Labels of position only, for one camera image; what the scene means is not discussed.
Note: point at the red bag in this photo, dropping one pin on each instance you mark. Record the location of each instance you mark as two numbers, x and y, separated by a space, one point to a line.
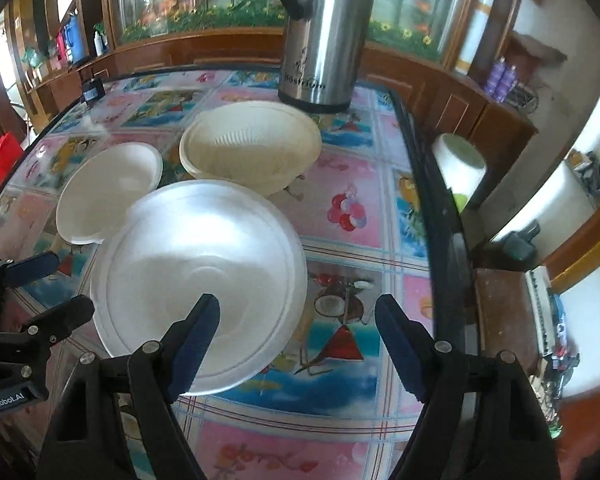
0 165

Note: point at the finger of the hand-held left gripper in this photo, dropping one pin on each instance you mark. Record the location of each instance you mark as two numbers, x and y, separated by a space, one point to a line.
30 267
60 320

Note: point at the dark green power tool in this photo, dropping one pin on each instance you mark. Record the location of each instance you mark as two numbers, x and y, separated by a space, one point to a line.
520 245

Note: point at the small black display device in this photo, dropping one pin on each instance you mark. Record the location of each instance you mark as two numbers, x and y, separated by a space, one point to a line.
93 91

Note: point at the blue plastic container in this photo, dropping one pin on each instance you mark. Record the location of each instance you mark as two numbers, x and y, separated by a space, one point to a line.
75 40

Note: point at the white bottle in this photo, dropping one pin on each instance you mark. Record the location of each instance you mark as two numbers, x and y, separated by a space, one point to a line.
99 42

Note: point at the stainless steel thermos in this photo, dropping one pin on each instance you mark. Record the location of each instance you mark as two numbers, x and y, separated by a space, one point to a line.
325 35

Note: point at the green packet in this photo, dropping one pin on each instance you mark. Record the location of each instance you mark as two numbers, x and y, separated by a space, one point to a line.
32 57

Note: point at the dark cloth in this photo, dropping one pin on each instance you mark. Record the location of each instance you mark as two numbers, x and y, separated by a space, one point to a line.
597 175

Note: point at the cream ridged bowl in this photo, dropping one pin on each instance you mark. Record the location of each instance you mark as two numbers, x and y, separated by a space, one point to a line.
250 145

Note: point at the purple spray can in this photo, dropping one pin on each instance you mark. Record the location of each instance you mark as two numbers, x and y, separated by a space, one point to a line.
495 80
509 84

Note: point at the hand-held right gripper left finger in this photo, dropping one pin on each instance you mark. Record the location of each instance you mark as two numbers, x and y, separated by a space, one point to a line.
195 345

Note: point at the printed plastic tablecloth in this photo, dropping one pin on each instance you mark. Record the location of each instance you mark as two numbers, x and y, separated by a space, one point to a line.
360 180

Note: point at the white plastic bucket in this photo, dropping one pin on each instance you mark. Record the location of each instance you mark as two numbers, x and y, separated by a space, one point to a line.
460 165

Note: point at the red container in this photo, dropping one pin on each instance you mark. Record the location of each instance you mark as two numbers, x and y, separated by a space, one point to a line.
61 50

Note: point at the white paper bowl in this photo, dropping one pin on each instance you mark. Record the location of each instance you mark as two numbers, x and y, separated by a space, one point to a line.
110 185
180 250

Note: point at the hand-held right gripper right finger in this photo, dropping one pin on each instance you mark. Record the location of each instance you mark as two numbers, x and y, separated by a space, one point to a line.
400 350

